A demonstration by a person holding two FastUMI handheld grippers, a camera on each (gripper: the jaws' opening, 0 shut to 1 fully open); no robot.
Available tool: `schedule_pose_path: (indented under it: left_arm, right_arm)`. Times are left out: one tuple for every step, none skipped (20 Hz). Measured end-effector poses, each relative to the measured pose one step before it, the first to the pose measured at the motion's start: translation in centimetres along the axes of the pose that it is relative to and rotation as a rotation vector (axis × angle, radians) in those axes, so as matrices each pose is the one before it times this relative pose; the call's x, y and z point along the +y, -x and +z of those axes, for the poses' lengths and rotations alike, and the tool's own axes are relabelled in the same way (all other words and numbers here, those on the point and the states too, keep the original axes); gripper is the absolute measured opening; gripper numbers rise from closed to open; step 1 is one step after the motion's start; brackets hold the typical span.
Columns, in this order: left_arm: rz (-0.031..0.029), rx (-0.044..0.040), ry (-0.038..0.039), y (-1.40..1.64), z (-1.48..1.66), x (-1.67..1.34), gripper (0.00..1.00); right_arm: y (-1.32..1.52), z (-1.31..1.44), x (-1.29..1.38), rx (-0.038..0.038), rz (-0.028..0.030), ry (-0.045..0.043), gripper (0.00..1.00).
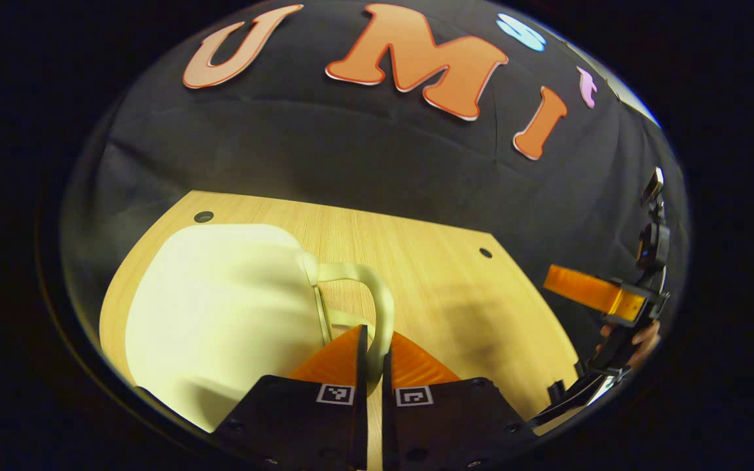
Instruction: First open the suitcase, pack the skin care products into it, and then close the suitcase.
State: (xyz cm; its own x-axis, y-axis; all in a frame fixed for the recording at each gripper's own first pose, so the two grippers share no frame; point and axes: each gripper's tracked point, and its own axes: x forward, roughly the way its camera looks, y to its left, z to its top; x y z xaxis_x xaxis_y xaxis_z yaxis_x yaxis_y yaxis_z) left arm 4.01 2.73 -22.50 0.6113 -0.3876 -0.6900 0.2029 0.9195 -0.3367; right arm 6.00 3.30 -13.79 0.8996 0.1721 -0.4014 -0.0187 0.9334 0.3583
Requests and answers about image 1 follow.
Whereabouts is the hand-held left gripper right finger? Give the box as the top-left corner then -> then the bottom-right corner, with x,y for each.
382,330 -> 539,471

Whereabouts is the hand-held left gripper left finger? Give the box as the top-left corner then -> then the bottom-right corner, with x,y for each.
212,324 -> 370,471

